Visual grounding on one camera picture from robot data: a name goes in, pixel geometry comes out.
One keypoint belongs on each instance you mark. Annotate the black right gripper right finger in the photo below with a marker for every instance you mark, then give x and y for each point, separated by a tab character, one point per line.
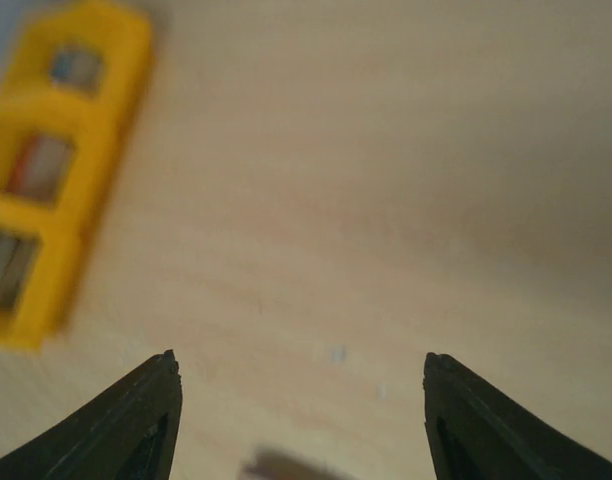
475	431

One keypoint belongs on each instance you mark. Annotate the black card stack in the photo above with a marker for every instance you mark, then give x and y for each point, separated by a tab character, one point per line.
17	255

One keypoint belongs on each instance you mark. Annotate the yellow triple storage bin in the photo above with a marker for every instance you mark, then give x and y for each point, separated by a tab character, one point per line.
68	94

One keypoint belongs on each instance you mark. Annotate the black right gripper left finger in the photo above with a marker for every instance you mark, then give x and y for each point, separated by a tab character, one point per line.
129	431

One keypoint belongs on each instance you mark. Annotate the red card stack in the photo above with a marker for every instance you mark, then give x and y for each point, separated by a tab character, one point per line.
40	168

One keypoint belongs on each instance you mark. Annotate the blue card stack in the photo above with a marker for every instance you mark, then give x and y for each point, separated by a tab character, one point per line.
77	67

